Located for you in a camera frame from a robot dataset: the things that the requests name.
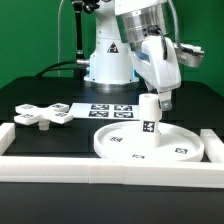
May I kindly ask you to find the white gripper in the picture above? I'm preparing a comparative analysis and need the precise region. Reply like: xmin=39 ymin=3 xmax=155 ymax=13
xmin=129 ymin=36 xmax=181 ymax=111

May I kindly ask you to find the white round table top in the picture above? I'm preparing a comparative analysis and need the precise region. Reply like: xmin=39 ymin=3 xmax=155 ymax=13
xmin=94 ymin=121 xmax=204 ymax=162

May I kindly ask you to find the white cross-shaped table base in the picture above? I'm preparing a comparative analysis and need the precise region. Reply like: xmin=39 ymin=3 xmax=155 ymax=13
xmin=14 ymin=103 xmax=73 ymax=131

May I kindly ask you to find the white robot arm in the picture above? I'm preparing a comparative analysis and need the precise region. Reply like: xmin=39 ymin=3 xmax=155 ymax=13
xmin=84 ymin=0 xmax=181 ymax=111

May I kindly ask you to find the white sheet with markers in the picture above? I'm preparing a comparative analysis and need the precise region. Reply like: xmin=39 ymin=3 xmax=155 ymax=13
xmin=69 ymin=103 xmax=139 ymax=120

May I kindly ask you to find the white U-shaped frame barrier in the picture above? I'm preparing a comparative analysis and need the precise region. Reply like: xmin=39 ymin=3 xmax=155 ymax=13
xmin=0 ymin=123 xmax=224 ymax=189

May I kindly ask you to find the black cable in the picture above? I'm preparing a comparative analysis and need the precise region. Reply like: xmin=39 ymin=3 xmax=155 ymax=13
xmin=35 ymin=60 xmax=79 ymax=78

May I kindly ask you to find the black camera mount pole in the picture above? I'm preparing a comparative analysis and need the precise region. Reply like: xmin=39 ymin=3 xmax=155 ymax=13
xmin=71 ymin=0 xmax=100 ymax=65

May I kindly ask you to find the white thin cable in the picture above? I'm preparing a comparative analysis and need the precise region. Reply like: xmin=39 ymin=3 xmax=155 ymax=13
xmin=57 ymin=0 xmax=66 ymax=78

